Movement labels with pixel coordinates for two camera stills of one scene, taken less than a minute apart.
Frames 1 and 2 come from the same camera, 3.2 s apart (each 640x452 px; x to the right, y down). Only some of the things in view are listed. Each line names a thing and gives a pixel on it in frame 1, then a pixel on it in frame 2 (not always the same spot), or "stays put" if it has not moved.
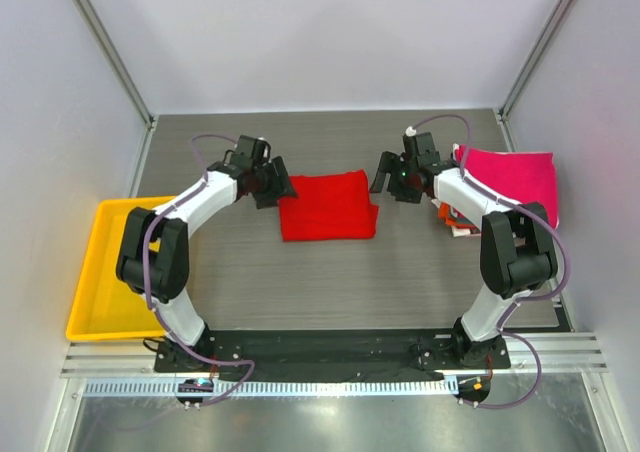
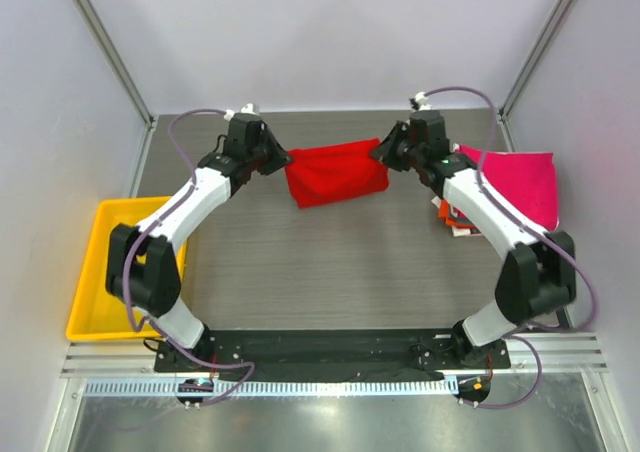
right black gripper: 392,173 to 389,147
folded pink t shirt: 526,177 stays put
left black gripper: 270,199 to 280,159
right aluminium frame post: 559,13 stays put
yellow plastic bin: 104,307 stays put
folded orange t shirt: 444,212 stays put
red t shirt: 329,207 to 326,174
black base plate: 397,352 stays put
